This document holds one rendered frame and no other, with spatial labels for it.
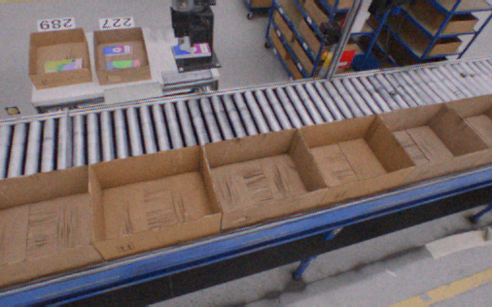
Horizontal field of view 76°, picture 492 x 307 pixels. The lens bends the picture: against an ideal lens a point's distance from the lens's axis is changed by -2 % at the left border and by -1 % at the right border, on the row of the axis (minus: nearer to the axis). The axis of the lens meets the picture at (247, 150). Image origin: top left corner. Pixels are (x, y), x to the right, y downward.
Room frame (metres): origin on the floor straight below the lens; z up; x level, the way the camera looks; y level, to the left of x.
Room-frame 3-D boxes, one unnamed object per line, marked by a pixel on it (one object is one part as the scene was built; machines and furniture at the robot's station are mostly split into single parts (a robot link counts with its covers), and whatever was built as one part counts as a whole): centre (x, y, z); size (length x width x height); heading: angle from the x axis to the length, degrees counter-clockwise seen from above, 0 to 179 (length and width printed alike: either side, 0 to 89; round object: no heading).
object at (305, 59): (2.39, -0.46, 0.39); 0.40 x 0.30 x 0.10; 26
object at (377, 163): (0.84, -0.42, 0.96); 0.39 x 0.29 x 0.17; 116
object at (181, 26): (1.18, 0.36, 1.25); 0.09 x 0.08 x 0.12; 114
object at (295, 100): (1.28, -0.29, 0.72); 0.52 x 0.05 x 0.05; 26
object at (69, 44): (1.34, 1.12, 0.80); 0.38 x 0.28 x 0.10; 29
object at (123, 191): (0.50, 0.28, 0.96); 0.39 x 0.29 x 0.17; 116
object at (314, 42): (2.39, -0.47, 0.59); 0.40 x 0.30 x 0.10; 24
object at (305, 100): (1.31, -0.34, 0.72); 0.52 x 0.05 x 0.05; 26
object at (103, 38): (1.45, 0.81, 0.80); 0.38 x 0.28 x 0.10; 26
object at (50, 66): (1.26, 1.06, 0.79); 0.19 x 0.14 x 0.02; 115
